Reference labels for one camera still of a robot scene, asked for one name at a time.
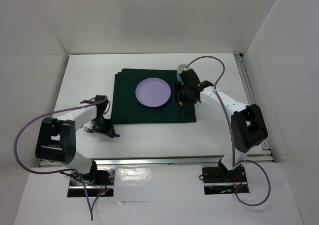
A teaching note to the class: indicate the purple plastic plate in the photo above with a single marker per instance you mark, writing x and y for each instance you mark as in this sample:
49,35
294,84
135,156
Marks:
153,92

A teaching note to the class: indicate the blue mug white inside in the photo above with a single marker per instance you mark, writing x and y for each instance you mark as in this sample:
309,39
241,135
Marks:
180,69

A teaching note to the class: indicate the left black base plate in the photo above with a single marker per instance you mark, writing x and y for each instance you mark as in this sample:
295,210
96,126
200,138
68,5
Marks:
102,186

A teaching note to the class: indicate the aluminium rail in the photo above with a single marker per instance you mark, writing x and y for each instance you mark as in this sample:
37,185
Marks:
246,96
162,161

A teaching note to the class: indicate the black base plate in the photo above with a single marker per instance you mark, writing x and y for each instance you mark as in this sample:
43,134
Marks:
215,184
102,186

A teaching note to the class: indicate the gold knife black handle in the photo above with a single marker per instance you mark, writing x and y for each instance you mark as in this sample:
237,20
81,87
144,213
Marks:
182,109

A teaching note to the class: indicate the aluminium rail front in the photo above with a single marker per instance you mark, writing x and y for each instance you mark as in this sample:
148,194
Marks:
162,161

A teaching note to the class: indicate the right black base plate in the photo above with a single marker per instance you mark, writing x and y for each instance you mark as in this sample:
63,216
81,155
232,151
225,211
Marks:
215,184

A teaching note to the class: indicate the aluminium rail right side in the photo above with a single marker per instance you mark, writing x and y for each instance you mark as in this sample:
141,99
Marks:
246,96

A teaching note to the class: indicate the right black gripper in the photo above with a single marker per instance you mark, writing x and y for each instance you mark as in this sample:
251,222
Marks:
178,87

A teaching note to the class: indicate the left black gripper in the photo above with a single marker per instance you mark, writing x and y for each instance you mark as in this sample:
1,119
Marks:
108,130

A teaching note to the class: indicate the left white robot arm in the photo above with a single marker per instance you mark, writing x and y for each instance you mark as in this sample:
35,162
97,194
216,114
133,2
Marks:
57,137

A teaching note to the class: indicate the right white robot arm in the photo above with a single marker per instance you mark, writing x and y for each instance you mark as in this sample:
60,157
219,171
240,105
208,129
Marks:
246,123

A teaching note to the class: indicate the gold fork black handle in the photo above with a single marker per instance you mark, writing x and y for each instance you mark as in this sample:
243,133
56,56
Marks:
96,130

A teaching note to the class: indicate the dark green cloth placemat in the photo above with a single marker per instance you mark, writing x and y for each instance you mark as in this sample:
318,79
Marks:
126,109

